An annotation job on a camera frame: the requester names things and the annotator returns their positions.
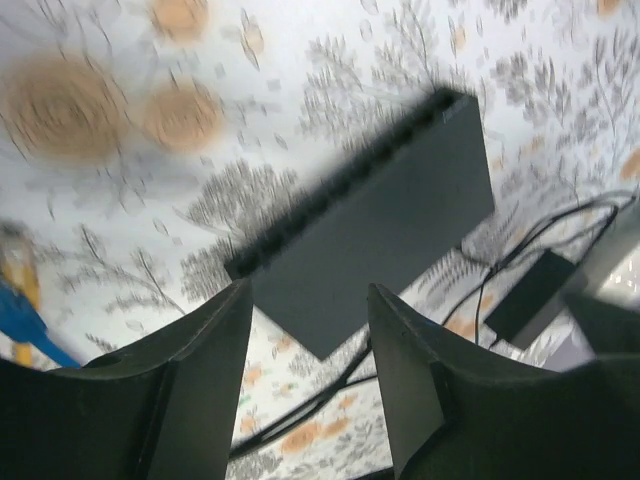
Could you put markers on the black power adapter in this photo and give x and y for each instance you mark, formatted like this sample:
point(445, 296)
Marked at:
point(532, 303)

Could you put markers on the floral patterned table mat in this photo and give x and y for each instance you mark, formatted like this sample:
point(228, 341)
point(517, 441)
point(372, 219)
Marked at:
point(127, 246)

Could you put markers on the black network switch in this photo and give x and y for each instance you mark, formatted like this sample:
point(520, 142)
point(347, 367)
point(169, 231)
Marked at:
point(403, 202)

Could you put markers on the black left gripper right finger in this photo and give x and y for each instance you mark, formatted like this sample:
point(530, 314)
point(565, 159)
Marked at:
point(455, 410)

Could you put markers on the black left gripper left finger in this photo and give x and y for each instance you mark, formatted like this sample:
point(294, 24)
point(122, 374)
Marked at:
point(162, 407)

